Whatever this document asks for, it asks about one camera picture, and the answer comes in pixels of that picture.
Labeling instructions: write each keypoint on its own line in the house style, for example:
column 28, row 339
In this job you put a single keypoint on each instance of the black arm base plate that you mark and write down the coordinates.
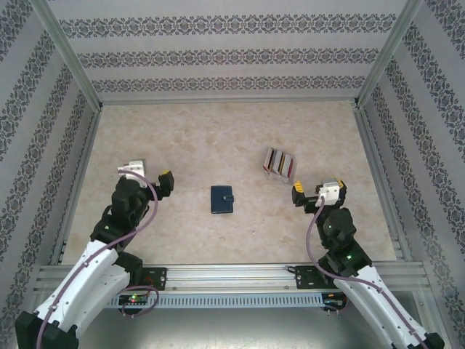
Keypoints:
column 301, row 278
column 160, row 278

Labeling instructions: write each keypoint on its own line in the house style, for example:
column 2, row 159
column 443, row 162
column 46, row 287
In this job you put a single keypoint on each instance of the aluminium back rail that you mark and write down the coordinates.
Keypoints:
column 229, row 101

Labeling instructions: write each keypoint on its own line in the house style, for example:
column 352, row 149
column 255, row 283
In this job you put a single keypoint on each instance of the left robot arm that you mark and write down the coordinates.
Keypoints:
column 94, row 287

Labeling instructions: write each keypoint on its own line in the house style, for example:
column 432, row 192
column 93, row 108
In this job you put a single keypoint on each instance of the grey sheet metal shelf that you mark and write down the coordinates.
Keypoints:
column 232, row 327

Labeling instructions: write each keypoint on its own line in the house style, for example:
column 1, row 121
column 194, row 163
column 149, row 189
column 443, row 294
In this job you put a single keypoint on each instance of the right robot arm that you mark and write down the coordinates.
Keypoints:
column 363, row 309

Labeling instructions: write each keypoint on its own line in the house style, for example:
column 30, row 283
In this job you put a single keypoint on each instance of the small controller circuit board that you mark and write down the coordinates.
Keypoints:
column 134, row 299
column 332, row 303

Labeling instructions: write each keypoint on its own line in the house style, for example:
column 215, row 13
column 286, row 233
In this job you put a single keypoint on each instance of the blue leather card holder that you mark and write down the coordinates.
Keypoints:
column 221, row 200

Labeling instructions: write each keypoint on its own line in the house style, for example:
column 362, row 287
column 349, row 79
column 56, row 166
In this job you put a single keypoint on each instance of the clear acrylic card rack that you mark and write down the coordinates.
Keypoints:
column 281, row 178

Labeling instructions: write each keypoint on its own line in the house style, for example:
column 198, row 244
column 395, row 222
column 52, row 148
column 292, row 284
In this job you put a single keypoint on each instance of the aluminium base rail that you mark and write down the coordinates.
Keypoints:
column 229, row 278

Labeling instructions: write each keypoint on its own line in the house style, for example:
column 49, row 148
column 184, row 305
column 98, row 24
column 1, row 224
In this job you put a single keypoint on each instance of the plastic credit card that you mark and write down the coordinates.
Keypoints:
column 290, row 167
column 269, row 159
column 276, row 161
column 282, row 164

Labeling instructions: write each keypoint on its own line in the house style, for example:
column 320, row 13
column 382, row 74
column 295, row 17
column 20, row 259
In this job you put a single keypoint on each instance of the aluminium side rail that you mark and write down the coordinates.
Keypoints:
column 78, row 181
column 380, row 181

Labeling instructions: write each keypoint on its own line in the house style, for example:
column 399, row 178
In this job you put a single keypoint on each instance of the aluminium frame post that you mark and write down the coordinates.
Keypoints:
column 386, row 54
column 72, row 60

